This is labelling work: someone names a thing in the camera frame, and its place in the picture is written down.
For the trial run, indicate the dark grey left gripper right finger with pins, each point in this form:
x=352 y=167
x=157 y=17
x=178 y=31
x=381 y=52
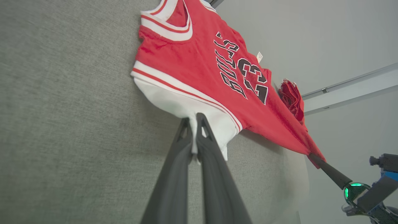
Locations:
x=220 y=193

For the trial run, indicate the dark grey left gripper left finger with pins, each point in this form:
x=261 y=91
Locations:
x=169 y=186

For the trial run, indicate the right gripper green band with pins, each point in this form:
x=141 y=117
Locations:
x=353 y=193

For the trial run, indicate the red shorts with white stripe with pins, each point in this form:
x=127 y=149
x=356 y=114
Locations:
x=290 y=96

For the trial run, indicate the red Bulls 23 jersey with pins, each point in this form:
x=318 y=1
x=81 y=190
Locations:
x=192 y=56

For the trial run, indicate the grey aluminium frame rail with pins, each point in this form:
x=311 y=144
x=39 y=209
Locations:
x=326 y=108
x=325 y=90

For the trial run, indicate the grey aluminium post with slot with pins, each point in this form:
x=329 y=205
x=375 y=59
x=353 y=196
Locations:
x=216 y=2

